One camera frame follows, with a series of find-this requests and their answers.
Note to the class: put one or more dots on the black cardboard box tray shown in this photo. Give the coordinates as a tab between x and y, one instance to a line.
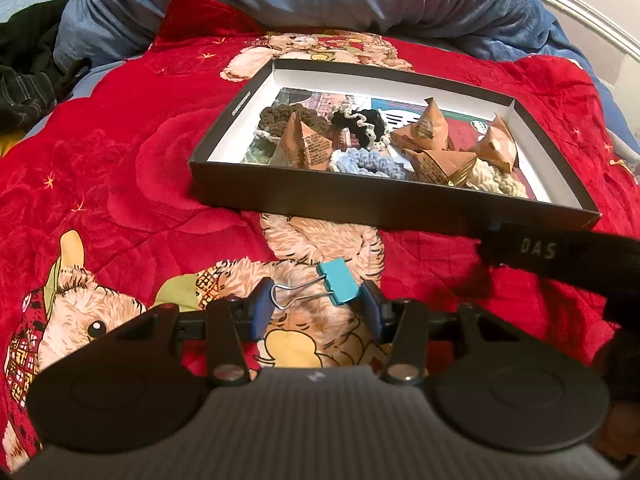
559	200

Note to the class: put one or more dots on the light blue crochet scrunchie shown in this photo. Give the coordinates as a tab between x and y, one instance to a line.
367	163

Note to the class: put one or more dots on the black clothing pile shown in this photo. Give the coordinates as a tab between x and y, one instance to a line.
31	82

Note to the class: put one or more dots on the colourful printed booklet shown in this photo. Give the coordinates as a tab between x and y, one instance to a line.
465	131

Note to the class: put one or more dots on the brown crochet scrunchie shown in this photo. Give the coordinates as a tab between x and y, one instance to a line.
273	120

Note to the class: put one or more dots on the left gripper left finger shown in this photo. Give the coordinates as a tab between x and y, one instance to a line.
228	323

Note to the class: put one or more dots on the black white-trimmed scrunchie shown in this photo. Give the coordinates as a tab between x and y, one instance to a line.
365	124

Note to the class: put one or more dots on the light blue bed sheet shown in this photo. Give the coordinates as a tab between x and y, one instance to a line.
103	31

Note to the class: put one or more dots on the white bed frame rail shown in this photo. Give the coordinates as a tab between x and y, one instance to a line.
597	22

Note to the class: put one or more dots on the brown triangular snack packet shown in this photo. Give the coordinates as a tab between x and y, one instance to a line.
429	133
441	167
300	147
497	146

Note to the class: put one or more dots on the blue plush duvet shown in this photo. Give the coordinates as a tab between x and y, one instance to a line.
496	30

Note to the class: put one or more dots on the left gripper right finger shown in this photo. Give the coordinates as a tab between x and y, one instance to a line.
401	324

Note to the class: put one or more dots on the yellow garment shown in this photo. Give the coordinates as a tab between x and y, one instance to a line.
9	139

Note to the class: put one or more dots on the cream crochet scrunchie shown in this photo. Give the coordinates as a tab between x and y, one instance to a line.
488	178

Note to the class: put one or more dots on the blue binder clip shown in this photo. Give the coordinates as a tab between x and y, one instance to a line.
333	281

